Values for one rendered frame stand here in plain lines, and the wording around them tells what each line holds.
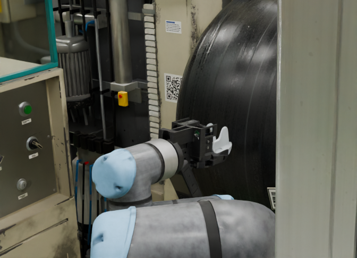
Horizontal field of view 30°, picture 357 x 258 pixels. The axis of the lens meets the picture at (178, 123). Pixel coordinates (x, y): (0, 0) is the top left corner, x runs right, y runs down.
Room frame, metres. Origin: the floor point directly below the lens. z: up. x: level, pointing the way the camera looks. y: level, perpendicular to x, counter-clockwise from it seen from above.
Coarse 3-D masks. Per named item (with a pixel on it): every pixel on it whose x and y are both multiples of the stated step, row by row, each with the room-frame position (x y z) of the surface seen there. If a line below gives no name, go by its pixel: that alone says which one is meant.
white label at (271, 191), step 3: (267, 189) 1.25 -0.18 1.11; (270, 189) 1.25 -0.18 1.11; (273, 189) 1.25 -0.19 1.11; (270, 192) 1.25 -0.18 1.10; (273, 192) 1.25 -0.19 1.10; (270, 195) 1.25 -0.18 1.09; (273, 195) 1.25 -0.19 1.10; (270, 198) 1.26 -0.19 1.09; (273, 198) 1.26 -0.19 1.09; (270, 201) 1.26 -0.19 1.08; (273, 201) 1.26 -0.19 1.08; (273, 204) 1.26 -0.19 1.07; (273, 207) 1.26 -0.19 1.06
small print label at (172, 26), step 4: (168, 20) 1.65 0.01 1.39; (168, 24) 1.65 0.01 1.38; (172, 24) 1.65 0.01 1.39; (176, 24) 1.64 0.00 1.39; (180, 24) 1.63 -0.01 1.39; (168, 28) 1.65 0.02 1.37; (172, 28) 1.65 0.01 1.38; (176, 28) 1.64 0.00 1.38; (180, 28) 1.63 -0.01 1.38; (172, 32) 1.65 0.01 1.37; (176, 32) 1.64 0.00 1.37; (180, 32) 1.63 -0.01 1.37
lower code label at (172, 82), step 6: (168, 78) 1.66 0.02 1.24; (174, 78) 1.65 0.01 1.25; (180, 78) 1.63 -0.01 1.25; (168, 84) 1.66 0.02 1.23; (174, 84) 1.65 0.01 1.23; (180, 84) 1.64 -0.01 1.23; (168, 90) 1.66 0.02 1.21; (174, 90) 1.65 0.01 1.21; (168, 96) 1.66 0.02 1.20; (174, 96) 1.65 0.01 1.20; (174, 102) 1.65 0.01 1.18
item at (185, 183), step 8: (184, 160) 1.15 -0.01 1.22; (184, 168) 1.14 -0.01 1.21; (176, 176) 1.15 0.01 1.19; (184, 176) 1.14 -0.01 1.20; (192, 176) 1.15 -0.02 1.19; (176, 184) 1.16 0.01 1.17; (184, 184) 1.15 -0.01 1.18; (192, 184) 1.15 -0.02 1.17; (176, 192) 1.18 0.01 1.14; (184, 192) 1.16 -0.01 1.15; (192, 192) 1.15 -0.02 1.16; (200, 192) 1.17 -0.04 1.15
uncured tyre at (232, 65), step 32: (256, 0) 1.50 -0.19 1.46; (224, 32) 1.43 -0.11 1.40; (256, 32) 1.38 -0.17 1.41; (192, 64) 1.42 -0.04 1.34; (224, 64) 1.36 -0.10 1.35; (256, 64) 1.32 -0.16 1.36; (192, 96) 1.37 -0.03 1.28; (224, 96) 1.33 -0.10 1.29; (256, 96) 1.28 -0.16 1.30; (256, 128) 1.26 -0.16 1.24; (256, 160) 1.25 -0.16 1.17; (224, 192) 1.33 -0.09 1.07; (256, 192) 1.27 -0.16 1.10
